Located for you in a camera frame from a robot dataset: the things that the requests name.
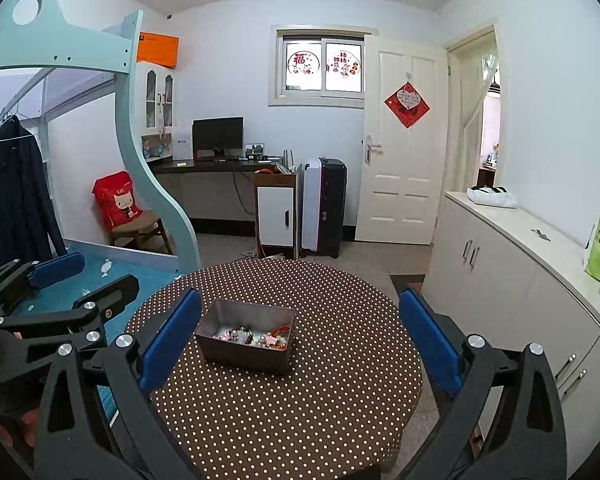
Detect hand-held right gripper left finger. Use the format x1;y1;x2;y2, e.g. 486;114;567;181
32;287;203;480

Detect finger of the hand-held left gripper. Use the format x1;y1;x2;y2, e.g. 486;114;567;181
0;252;87;313
0;273;141;356

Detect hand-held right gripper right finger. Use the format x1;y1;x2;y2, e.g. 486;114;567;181
397;287;568;480

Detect grey metal tin box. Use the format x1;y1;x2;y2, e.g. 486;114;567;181
194;298;297;376

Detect colourful beaded bracelet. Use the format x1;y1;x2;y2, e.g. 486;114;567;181
267;326;292;351

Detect blue printed bed sheet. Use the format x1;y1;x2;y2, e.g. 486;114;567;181
20;240;186;426

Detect brown door mat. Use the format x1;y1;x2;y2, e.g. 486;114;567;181
389;272;426;291

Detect wooden chair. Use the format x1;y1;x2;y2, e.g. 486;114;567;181
107;210;173;256

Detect dark navy hanging jacket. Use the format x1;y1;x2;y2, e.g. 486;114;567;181
0;115;68;271

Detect red cartoon bag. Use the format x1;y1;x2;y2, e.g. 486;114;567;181
92;171;143;231

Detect cream sideboard cabinet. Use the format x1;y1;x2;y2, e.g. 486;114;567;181
422;190;600;478

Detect brown polka dot tablecloth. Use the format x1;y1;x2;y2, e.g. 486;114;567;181
124;258;425;480

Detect white panel door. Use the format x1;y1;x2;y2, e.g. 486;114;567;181
355;35;451;246

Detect white plastic bag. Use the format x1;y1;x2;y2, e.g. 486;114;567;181
466;186;520;209

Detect small white door cabinet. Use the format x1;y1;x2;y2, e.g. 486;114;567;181
254;162;303;261

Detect dark wooden desk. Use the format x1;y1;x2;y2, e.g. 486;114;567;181
147;155;281;223

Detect black suitcase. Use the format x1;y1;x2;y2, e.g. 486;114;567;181
317;157;348;260

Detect white box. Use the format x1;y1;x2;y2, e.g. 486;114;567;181
172;122;195;161

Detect white suitcase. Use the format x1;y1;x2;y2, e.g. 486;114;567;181
300;158;326;253

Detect white glass-door cabinet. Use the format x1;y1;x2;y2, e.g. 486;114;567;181
134;60;181;161

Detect black computer monitor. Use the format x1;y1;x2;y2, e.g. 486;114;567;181
192;116;245;157

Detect orange cardboard box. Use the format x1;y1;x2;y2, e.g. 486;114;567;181
137;31;181;70

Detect sheer door curtain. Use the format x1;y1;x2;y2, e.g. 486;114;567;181
460;47;501;186

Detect red diamond door decoration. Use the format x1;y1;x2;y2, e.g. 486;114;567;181
384;81;431;130

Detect white framed window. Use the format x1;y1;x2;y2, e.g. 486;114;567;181
267;24;381;107

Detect red paper window sticker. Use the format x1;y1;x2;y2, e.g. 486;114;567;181
327;49;361;77
286;49;317;77

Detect light blue bunk bed frame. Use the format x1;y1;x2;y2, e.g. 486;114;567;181
0;0;203;273

